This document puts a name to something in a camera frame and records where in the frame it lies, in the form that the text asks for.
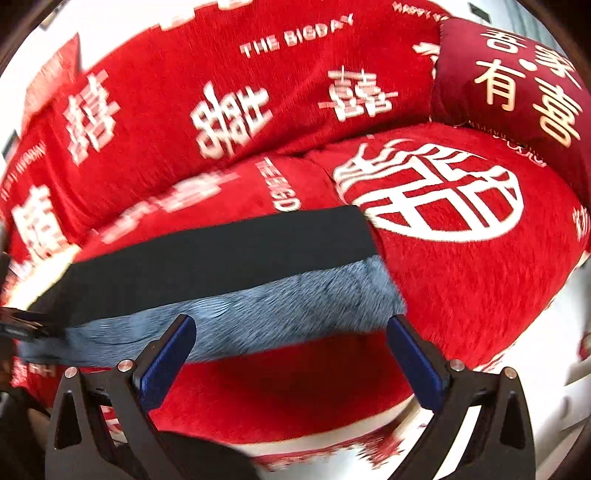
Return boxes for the black pants with grey lining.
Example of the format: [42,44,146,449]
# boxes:
[18,205,408,368]

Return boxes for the red printed sofa cover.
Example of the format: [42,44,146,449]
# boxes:
[0,0,591,468]

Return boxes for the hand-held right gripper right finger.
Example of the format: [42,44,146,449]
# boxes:
[387,315,537,480]

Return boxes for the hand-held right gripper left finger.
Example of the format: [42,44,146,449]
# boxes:
[46,315,197,480]

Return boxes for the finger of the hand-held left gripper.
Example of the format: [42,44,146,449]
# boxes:
[0,305,63,343]

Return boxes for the dark red printed cushion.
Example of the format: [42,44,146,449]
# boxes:
[429,16,591,195]

